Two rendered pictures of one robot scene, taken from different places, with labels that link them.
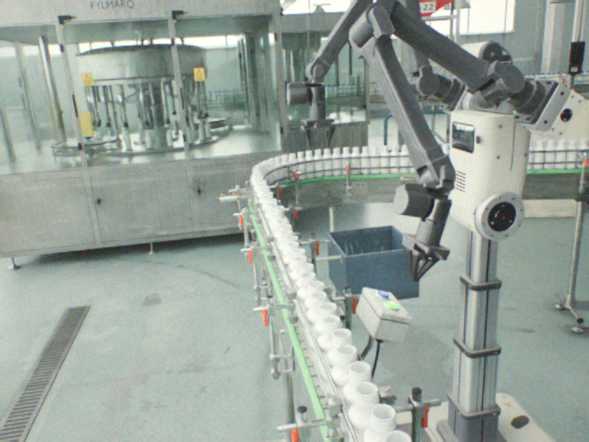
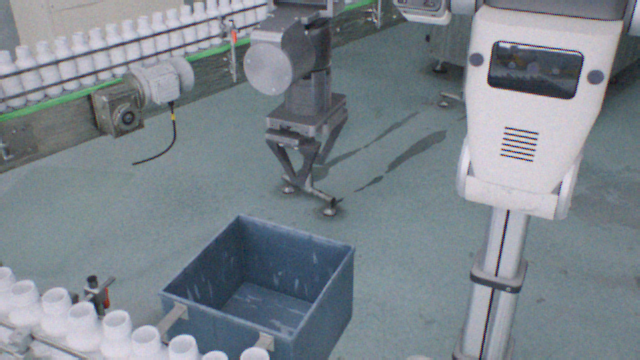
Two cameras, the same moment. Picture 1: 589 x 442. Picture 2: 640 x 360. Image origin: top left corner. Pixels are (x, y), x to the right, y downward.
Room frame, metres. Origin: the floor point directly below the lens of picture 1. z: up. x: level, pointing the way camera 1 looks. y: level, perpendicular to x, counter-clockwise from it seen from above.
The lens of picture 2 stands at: (1.30, 0.46, 1.81)
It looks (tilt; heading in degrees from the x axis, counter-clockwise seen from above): 32 degrees down; 304
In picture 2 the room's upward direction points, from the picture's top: straight up
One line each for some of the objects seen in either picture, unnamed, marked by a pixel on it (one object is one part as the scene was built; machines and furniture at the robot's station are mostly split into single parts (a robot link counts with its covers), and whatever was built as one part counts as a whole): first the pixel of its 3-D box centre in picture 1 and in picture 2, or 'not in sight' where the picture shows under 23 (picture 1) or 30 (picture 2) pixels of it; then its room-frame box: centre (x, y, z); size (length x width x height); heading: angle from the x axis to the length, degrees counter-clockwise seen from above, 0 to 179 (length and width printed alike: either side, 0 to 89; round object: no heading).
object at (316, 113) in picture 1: (317, 113); (307, 91); (1.69, -0.10, 1.51); 0.10 x 0.07 x 0.07; 99
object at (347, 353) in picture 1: (347, 388); not in sight; (0.80, -0.08, 1.08); 0.06 x 0.06 x 0.17
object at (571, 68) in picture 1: (574, 59); not in sight; (6.60, -3.70, 1.55); 0.17 x 0.15 x 0.42; 81
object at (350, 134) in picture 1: (300, 103); not in sight; (7.47, -0.20, 1.15); 1.63 x 1.62 x 2.30; 9
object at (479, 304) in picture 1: (477, 329); (487, 331); (1.56, -0.63, 0.74); 0.11 x 0.11 x 0.40; 9
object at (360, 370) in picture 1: (360, 407); not in sight; (0.74, -0.10, 1.08); 0.06 x 0.06 x 0.17
